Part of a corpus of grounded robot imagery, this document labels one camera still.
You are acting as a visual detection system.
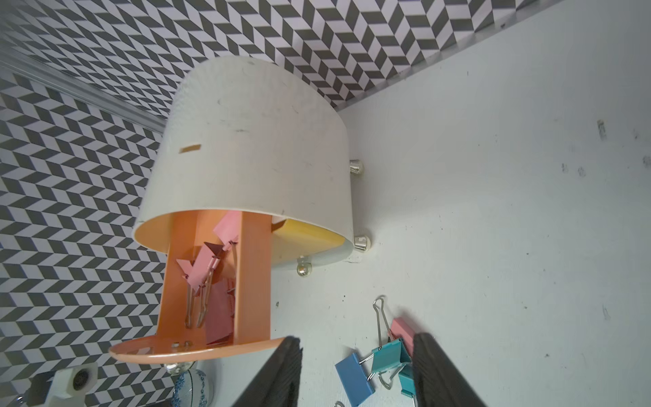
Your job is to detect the green binder clip upper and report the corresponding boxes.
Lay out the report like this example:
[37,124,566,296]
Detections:
[378,363,415,400]

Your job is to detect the yellow middle drawer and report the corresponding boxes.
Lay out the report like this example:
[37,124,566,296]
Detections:
[271,216,346,266]

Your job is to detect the pink binder clip top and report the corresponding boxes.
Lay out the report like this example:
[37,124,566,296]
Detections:
[372,295,415,356]

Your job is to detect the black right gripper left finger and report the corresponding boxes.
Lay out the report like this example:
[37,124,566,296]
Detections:
[233,337,303,407]

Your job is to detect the pink binder clip bottom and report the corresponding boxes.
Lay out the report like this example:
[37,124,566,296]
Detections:
[204,278,235,344]

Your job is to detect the green binder clip top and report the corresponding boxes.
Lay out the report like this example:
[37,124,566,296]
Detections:
[358,338,411,377]

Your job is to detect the white round drawer cabinet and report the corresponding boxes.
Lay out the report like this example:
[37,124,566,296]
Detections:
[133,56,371,268]

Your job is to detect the blue patterned bowl far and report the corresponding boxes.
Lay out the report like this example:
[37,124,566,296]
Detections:
[171,370,213,407]

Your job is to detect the blue binder clip upper left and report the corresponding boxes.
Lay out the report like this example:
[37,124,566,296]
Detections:
[335,353,375,407]

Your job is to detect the green binder clip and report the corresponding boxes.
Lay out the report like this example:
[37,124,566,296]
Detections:
[378,363,415,400]
[358,338,411,377]

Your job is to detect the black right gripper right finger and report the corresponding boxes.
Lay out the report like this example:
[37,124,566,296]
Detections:
[413,332,486,407]

